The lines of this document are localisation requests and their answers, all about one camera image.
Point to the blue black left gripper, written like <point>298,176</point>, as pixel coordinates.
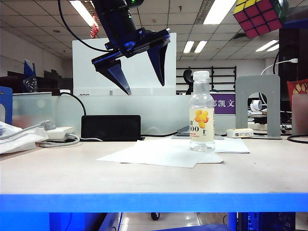
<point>139,43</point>

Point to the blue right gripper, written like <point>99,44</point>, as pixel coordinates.
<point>297,23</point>

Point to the Rubik's cube with black frame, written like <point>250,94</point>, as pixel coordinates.
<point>257,19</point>

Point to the white acrylic board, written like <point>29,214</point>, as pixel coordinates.
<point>142,77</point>

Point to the tall black cabinet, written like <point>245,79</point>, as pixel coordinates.
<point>288,43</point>

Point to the ceiling light panel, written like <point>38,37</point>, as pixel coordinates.
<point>217,12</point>
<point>80,9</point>
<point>188,47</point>
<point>267,45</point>
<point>201,47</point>

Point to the black office chair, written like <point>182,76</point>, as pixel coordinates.
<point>187,75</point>

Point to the ceiling air vent grille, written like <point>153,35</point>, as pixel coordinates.
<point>243,36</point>

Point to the red hanging ornament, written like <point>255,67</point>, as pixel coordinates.
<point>94,31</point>

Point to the black rectangular box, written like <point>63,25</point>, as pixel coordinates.
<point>106,127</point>

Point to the clear bottle with flower label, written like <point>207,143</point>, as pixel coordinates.
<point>202,101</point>

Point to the red patterned package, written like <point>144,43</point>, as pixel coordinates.
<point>298,87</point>

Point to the white paper sheet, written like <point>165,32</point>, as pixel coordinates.
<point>213,158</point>
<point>149,154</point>
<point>231,145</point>

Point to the frosted glass desk partition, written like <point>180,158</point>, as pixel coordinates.
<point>67,113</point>

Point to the black shelf rack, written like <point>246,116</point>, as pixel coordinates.
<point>223,77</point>

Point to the purple sign with characters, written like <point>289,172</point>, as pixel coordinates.
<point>226,104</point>

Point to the frosted plastic panel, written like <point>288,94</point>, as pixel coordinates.
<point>31,108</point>
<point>300,113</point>

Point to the white power strip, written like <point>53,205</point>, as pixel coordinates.
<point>60,132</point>

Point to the small white desk fan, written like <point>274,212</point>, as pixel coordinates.
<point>256,105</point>

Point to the upright grey metal bookend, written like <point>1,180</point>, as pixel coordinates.
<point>240,108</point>

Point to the blue dotted flag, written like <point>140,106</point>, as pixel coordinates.
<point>29,72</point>

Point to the white power adapter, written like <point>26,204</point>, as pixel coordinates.
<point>239,133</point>

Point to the blue metal bookend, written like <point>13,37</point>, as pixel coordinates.
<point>6,96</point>

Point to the white plastic bag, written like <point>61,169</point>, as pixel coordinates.
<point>14,142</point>

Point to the black caster wheel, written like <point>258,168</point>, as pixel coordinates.
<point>155,216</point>

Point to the blue table edge rail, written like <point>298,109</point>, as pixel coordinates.
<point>154,203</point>

